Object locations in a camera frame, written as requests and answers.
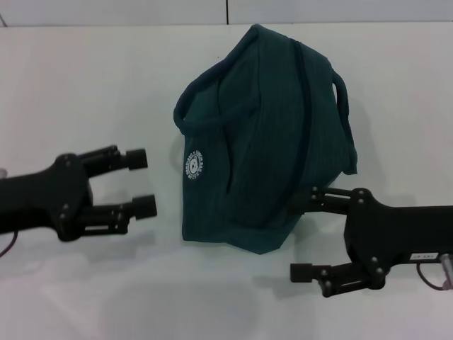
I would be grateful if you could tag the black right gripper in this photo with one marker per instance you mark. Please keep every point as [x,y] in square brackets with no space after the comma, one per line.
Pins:
[400,233]

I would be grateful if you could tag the dark teal lunch bag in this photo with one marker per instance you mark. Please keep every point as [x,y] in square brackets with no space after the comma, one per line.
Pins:
[262,141]

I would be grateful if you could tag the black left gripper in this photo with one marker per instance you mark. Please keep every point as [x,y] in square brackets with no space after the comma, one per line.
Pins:
[42,202]

